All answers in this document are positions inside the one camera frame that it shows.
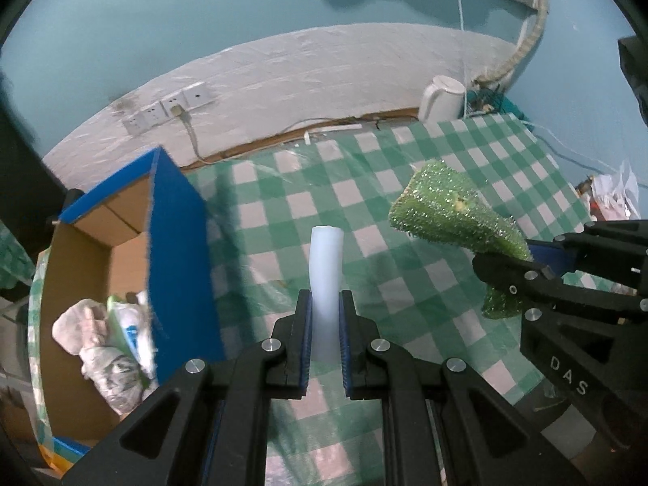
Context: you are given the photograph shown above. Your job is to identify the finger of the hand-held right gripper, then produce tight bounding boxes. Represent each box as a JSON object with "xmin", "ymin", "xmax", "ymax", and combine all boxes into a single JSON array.
[
  {"xmin": 526, "ymin": 219, "xmax": 648, "ymax": 294},
  {"xmin": 472, "ymin": 252, "xmax": 648, "ymax": 323}
]

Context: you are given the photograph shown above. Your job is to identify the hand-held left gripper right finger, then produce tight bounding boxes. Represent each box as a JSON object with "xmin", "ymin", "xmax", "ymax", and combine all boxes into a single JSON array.
[{"xmin": 338, "ymin": 290, "xmax": 590, "ymax": 486}]

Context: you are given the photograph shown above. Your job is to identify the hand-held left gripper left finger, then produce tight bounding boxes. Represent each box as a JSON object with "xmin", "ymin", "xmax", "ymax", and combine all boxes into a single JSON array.
[{"xmin": 61, "ymin": 290, "xmax": 312, "ymax": 486}]

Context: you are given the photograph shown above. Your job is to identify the white foam roll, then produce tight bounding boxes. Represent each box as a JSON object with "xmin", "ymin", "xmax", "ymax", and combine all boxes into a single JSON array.
[{"xmin": 310, "ymin": 225, "xmax": 344, "ymax": 364}]

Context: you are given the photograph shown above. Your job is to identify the green sparkly cloth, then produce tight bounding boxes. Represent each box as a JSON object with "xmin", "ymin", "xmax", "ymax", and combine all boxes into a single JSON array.
[{"xmin": 388, "ymin": 159, "xmax": 533, "ymax": 320}]

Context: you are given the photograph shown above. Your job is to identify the cardboard box with blue tape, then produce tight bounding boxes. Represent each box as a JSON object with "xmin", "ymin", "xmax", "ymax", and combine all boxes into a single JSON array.
[{"xmin": 30, "ymin": 146, "xmax": 226, "ymax": 477}]

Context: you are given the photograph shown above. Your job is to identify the light green sock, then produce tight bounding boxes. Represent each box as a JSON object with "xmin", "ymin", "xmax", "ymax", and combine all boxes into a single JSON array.
[{"xmin": 105, "ymin": 291, "xmax": 153, "ymax": 370}]

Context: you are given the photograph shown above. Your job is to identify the wrappers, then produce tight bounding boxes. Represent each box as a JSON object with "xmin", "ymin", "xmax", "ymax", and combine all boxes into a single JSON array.
[{"xmin": 81, "ymin": 347, "xmax": 159, "ymax": 417}]

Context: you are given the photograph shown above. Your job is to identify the green checked tablecloth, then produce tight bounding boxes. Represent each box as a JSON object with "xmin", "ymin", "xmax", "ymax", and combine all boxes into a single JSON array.
[
  {"xmin": 186, "ymin": 111, "xmax": 597, "ymax": 486},
  {"xmin": 0, "ymin": 222, "xmax": 36, "ymax": 295}
]

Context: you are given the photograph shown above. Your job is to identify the clear plastic bag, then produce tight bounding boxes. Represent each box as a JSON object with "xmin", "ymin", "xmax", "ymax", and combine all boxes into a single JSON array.
[{"xmin": 580, "ymin": 161, "xmax": 639, "ymax": 220}]

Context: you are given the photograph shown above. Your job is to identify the white electric kettle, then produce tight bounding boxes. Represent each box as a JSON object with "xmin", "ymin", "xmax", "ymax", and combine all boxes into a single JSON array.
[{"xmin": 418, "ymin": 75, "xmax": 467, "ymax": 124}]

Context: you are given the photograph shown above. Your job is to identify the beige wrapped pipe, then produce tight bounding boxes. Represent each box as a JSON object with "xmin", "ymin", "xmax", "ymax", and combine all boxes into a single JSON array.
[{"xmin": 473, "ymin": 0, "xmax": 552, "ymax": 88}]

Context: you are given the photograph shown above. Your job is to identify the green checked plastic sheet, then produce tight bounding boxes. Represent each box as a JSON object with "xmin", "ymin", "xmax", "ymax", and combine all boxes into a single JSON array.
[{"xmin": 28, "ymin": 250, "xmax": 52, "ymax": 447}]

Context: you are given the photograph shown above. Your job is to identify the tangled cords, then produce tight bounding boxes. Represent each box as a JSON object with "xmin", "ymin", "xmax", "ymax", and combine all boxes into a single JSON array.
[{"xmin": 466, "ymin": 83, "xmax": 533, "ymax": 125}]

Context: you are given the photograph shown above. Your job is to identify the white thin cord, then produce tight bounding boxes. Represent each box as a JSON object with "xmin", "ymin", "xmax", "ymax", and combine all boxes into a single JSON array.
[{"xmin": 456, "ymin": 0, "xmax": 469, "ymax": 118}]

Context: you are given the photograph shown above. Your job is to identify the grey plug with cable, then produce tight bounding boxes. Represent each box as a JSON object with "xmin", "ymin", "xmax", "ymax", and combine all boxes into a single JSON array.
[{"xmin": 169, "ymin": 104, "xmax": 211, "ymax": 165}]

